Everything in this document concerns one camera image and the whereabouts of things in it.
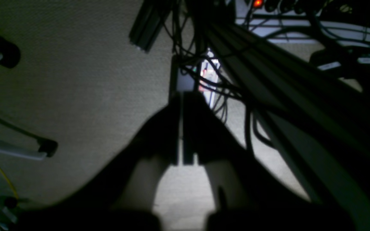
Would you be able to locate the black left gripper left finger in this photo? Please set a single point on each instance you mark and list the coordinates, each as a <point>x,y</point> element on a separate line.
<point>121,195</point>

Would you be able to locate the black extrusion piece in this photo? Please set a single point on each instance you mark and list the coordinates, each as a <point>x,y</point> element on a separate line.
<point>149,22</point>

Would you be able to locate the black aluminium frame rail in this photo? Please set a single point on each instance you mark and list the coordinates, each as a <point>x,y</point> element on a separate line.
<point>320,125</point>

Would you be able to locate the black power strip red switch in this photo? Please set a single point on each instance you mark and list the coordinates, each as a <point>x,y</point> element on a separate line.
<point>297,6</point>

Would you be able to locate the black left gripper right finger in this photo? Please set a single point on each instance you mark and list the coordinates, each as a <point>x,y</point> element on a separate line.
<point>247,196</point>

